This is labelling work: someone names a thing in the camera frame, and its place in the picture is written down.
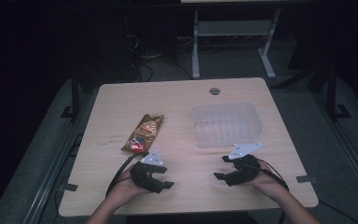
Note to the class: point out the brown snack packet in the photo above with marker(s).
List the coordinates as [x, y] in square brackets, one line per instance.
[143, 133]

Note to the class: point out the person's right hand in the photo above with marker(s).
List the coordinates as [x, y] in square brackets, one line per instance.
[264, 183]

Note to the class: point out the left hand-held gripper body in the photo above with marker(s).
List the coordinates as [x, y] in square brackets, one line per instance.
[143, 177]

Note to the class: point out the black metal stand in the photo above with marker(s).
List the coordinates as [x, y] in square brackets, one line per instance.
[74, 96]
[332, 93]

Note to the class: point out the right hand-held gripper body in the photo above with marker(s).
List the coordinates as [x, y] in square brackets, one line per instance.
[245, 172]

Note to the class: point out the person's left hand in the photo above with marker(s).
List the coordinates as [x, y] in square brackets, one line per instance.
[125, 188]

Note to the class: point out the clear plastic container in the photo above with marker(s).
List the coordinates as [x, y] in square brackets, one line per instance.
[227, 124]

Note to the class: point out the white metal desk frame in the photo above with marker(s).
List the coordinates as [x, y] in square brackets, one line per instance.
[234, 28]

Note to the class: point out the grey tape strip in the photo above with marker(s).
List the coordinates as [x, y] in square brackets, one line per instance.
[306, 179]
[69, 187]

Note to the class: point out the metal floor rail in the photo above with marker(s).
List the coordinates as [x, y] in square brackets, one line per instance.
[48, 183]
[348, 155]

